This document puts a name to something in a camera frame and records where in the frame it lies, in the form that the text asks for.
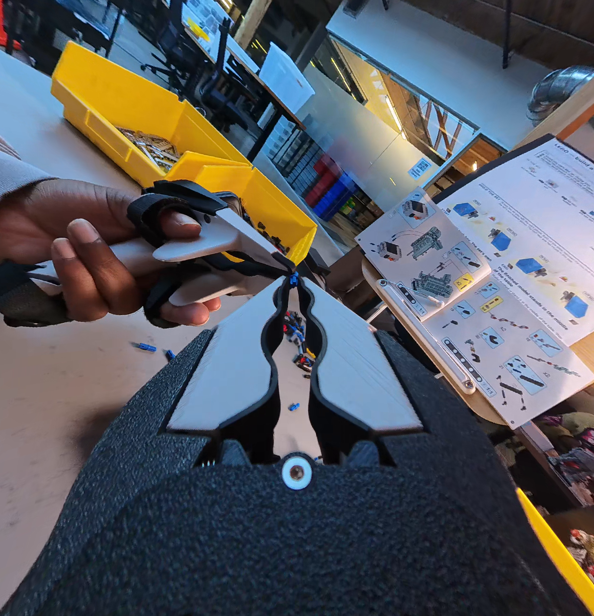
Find grey desk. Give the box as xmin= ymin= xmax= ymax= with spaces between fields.
xmin=0 ymin=44 xmax=375 ymax=578

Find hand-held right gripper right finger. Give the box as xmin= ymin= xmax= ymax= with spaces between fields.
xmin=293 ymin=278 xmax=425 ymax=458

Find yellow plastic bin with parts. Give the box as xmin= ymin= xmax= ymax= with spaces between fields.
xmin=170 ymin=150 xmax=319 ymax=268

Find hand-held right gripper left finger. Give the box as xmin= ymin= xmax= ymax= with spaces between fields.
xmin=167 ymin=278 xmax=298 ymax=458

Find silver air duct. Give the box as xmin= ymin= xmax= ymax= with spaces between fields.
xmin=527 ymin=66 xmax=594 ymax=126

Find pile of mixed building pieces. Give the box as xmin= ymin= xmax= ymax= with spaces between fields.
xmin=283 ymin=310 xmax=317 ymax=374

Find stacked blue red crates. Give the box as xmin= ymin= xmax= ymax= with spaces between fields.
xmin=312 ymin=154 xmax=360 ymax=224

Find person's left hand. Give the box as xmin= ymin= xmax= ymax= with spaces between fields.
xmin=0 ymin=178 xmax=223 ymax=326

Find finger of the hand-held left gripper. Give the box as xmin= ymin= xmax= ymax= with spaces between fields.
xmin=153 ymin=210 xmax=290 ymax=273
xmin=167 ymin=265 xmax=286 ymax=307

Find black office chair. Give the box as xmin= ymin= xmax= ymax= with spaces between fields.
xmin=134 ymin=0 xmax=269 ymax=159

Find instruction booklet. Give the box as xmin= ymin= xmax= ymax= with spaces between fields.
xmin=355 ymin=135 xmax=594 ymax=429

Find pile of tan pieces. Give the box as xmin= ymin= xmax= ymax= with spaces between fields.
xmin=119 ymin=125 xmax=182 ymax=169

